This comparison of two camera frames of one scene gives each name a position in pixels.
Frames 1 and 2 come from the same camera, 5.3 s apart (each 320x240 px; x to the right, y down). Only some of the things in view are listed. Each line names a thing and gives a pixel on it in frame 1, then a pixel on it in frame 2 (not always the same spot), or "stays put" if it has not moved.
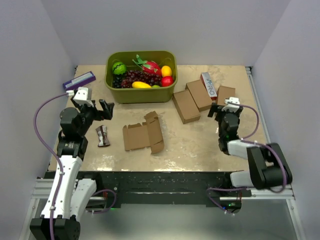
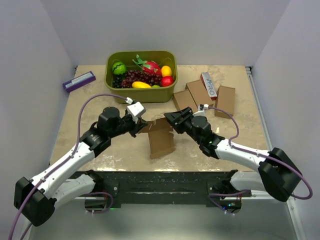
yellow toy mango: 138,84 stays put
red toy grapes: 134,76 stays put
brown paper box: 137,136 → 161,137
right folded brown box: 223,92 stays put
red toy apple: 167,81 stays put
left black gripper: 100,115 → 136,128
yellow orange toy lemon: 166,71 stays put
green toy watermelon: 119,68 stays put
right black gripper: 215,108 → 174,119
